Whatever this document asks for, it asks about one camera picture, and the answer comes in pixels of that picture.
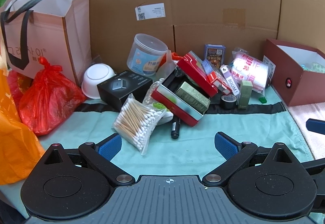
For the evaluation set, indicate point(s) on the pink tissue pack bag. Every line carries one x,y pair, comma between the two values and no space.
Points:
247,68

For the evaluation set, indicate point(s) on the orange plastic handle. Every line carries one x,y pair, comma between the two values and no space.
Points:
175,56

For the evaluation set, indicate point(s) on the black charger box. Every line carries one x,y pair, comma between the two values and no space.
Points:
115,91

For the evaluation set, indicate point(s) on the black marker pen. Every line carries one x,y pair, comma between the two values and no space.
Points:
175,130

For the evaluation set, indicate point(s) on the blue playing card box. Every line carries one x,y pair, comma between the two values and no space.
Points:
214,53

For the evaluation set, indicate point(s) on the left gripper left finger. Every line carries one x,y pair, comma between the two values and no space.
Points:
98,157

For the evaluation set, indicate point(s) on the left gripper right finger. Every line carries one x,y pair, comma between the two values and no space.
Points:
237,155

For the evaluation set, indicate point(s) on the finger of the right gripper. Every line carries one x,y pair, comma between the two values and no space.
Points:
316,126

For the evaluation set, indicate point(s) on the white plastic bowl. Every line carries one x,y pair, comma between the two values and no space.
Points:
94,75

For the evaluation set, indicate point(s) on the green gold small box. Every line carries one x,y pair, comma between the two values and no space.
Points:
193,97

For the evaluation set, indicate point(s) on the small green block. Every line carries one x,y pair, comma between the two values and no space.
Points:
262,100

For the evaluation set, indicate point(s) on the red gift box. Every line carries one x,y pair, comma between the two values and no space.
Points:
165,93

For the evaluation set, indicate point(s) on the cotton swab bag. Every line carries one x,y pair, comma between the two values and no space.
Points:
136,122

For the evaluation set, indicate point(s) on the brown cardboard backdrop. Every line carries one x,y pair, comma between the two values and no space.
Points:
190,24

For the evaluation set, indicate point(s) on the white shipping label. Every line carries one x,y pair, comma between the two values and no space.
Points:
151,11

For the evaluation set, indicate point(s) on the clear round swab container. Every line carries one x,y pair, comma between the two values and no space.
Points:
146,54

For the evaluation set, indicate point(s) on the teal table cloth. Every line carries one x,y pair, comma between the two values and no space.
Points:
194,151

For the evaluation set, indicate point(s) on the pink towel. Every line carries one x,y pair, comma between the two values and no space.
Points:
301,114

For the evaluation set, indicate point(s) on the orange plastic bag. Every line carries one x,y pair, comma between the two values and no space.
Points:
20,150

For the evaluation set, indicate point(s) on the black tape roll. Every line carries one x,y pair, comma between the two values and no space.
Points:
228,102

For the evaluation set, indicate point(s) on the red box lid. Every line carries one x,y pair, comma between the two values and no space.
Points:
191,64

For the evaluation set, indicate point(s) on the red plastic bag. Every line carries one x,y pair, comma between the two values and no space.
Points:
46,101

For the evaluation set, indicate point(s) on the maroon storage box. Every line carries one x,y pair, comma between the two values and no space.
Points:
293,78

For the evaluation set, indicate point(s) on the purple boom card box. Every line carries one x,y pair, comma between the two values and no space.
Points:
230,80

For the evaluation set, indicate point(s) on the tall green small box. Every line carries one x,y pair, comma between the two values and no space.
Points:
245,94

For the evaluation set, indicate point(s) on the red firecracker card box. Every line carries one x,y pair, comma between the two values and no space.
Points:
215,77

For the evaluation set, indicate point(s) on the pink paper shopping bag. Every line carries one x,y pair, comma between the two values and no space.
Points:
58,30

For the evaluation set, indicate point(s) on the bagged green white item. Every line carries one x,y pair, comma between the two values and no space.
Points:
151,102

